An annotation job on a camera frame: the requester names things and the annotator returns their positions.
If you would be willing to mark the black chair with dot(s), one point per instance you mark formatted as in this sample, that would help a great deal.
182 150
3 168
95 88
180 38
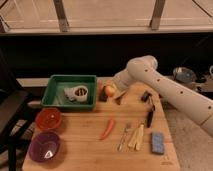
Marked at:
15 114

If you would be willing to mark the purple plastic bowl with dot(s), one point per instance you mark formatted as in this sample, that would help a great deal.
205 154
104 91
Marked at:
44 146

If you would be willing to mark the orange carrot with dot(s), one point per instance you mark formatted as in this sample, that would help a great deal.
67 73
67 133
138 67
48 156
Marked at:
108 129

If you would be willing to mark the blue sponge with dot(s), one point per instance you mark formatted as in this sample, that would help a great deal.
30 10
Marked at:
157 142

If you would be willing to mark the metal bowl in background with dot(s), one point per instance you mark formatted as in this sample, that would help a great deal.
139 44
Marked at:
184 75

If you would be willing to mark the metal fork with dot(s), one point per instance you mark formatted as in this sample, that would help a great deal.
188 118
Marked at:
125 132

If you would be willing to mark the black rectangular block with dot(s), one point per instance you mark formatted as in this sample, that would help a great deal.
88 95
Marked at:
103 97

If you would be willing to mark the yellow red apple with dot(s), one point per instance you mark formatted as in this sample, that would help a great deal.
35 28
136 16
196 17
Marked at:
109 91

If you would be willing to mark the green plastic tray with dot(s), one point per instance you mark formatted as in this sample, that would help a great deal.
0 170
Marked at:
54 93

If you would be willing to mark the orange plastic bowl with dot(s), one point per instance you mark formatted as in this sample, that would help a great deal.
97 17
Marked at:
48 119

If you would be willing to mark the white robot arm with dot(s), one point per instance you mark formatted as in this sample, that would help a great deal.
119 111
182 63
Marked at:
144 69

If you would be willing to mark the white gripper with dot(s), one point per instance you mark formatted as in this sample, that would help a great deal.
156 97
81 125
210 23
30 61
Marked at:
122 81

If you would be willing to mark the white cup with chocolate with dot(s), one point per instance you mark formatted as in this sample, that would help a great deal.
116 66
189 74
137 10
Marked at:
77 93

